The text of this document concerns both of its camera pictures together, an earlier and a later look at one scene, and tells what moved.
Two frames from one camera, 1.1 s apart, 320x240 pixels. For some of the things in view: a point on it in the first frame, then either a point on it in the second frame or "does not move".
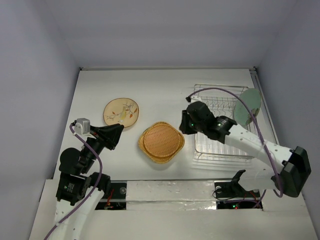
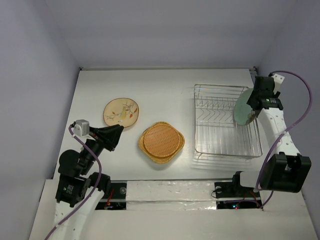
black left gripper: (110, 134) does not move
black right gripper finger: (185, 126) to (254, 100)
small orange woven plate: (162, 141) does not move
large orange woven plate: (161, 142) does not move
